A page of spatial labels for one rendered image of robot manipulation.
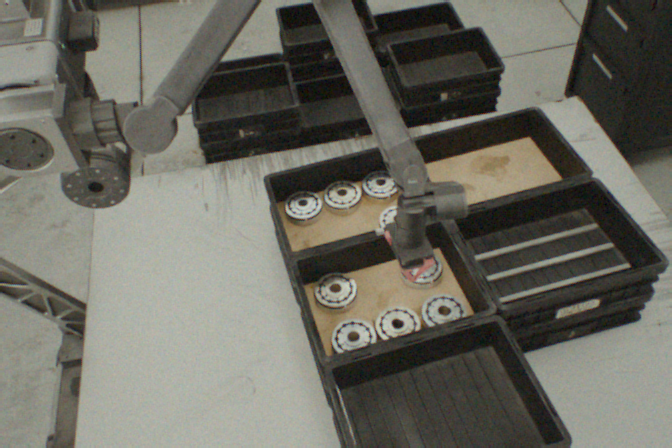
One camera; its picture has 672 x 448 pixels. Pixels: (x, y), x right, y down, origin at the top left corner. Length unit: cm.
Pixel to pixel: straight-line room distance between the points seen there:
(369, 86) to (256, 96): 165
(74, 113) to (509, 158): 122
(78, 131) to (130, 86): 271
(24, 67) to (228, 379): 86
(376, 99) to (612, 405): 91
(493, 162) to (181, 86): 105
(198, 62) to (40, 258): 208
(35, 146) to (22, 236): 207
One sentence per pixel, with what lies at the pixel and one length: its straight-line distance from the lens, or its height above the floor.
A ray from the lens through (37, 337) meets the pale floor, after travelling 288.
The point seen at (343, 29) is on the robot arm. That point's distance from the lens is 117.
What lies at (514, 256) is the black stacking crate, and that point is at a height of 83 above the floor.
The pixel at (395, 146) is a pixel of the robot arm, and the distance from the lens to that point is 118.
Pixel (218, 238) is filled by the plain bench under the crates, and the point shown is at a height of 70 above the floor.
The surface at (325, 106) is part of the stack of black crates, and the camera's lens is 287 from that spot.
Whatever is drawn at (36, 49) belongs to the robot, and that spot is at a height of 153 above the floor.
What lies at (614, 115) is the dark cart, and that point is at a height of 29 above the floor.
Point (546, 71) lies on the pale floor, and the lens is 374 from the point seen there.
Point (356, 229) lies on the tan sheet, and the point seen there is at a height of 83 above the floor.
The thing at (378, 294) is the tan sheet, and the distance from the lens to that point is 163.
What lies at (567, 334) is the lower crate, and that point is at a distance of 173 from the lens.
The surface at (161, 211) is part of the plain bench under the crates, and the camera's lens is 210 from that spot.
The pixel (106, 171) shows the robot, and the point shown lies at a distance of 155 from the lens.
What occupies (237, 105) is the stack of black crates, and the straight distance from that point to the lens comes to 276.
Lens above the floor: 216
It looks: 48 degrees down
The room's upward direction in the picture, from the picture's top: 6 degrees counter-clockwise
